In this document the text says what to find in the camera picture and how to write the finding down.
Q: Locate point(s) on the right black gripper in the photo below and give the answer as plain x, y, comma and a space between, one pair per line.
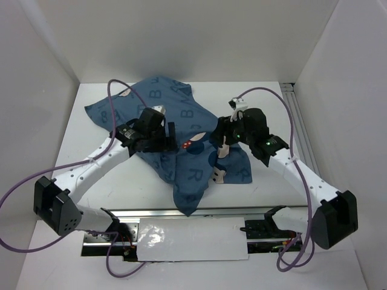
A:
224, 127

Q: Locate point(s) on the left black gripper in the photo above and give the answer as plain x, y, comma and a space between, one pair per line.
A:
167, 143

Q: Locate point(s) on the blue cartoon print pillowcase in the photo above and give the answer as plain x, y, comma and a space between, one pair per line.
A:
198, 159

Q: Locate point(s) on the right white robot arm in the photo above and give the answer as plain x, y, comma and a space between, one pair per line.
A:
331, 215

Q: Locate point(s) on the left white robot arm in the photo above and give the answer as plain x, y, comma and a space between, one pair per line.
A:
56, 201

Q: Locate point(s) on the white cover plate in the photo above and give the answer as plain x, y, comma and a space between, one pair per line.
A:
191, 239

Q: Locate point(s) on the aluminium side rail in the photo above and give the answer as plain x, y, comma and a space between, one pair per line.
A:
293, 128

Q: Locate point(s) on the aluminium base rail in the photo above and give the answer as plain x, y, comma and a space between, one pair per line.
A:
261, 238

